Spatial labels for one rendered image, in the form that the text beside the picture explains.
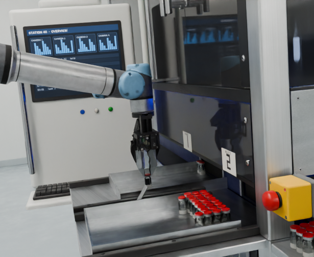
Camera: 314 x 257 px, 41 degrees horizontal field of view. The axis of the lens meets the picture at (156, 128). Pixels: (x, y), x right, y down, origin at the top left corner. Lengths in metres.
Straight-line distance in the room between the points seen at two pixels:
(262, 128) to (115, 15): 1.07
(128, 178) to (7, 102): 4.98
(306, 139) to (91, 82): 0.54
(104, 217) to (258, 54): 0.60
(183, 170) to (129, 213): 0.43
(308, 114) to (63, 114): 1.13
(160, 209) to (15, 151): 5.37
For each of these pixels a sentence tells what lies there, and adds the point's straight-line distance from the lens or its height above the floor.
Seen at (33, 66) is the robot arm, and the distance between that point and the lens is 1.06.
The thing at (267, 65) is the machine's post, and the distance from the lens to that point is 0.89.
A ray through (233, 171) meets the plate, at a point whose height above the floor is 1.00.
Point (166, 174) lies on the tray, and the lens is 1.54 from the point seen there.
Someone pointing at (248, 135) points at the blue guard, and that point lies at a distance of 0.97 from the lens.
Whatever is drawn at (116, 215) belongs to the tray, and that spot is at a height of 0.88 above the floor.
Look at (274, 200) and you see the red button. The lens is 0.86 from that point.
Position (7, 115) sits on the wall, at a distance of 6.41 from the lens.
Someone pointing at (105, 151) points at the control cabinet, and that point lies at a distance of 1.84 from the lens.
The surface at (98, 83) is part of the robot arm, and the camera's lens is 1.10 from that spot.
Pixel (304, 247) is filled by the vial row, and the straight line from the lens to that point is 0.91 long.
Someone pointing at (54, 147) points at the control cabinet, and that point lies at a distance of 1.83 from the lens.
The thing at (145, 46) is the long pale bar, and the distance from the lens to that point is 1.60.
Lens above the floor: 1.28
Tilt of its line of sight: 9 degrees down
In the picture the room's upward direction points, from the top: 5 degrees counter-clockwise
